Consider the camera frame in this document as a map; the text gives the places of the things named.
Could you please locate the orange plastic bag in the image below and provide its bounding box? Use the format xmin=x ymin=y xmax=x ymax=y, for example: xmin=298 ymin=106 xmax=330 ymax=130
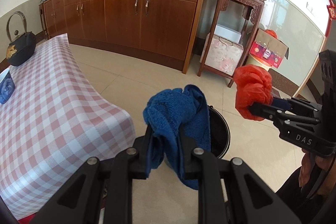
xmin=233 ymin=64 xmax=273 ymax=121

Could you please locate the dark blue towel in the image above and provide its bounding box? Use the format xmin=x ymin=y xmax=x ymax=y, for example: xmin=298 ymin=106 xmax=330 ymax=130
xmin=143 ymin=84 xmax=211 ymax=190

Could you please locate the blue ceramic bowl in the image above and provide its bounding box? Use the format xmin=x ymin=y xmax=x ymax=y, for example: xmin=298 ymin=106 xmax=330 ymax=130
xmin=0 ymin=68 xmax=15 ymax=105

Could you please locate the person's right hand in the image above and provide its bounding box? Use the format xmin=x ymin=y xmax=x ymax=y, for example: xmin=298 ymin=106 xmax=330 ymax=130
xmin=298 ymin=149 xmax=335 ymax=196

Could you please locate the black plastic bucket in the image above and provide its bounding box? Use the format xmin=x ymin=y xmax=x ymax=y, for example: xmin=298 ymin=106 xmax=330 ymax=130
xmin=163 ymin=105 xmax=231 ymax=169

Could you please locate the cardboard box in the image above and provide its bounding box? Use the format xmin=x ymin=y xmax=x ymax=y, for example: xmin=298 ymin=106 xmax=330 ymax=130
xmin=249 ymin=28 xmax=289 ymax=68

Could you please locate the pink floral bag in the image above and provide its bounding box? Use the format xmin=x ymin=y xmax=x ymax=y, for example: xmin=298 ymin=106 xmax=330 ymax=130
xmin=205 ymin=35 xmax=244 ymax=76

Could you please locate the pink checkered tablecloth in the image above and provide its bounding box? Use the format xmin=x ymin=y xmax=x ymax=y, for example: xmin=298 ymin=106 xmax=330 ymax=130
xmin=1 ymin=34 xmax=135 ymax=219

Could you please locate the white storage box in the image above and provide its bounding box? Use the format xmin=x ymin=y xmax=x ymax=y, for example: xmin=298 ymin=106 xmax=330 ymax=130
xmin=214 ymin=24 xmax=242 ymax=43

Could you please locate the carved wooden side stand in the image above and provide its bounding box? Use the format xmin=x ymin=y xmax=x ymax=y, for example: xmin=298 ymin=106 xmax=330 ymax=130
xmin=196 ymin=0 xmax=268 ymax=89

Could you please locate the wooden sideboard cabinet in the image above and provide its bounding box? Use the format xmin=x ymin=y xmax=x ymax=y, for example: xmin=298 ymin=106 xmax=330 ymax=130
xmin=39 ymin=0 xmax=204 ymax=73

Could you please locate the black cast iron teapot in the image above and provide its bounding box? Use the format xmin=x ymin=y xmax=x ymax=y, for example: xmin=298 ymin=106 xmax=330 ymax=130
xmin=6 ymin=11 xmax=37 ymax=67

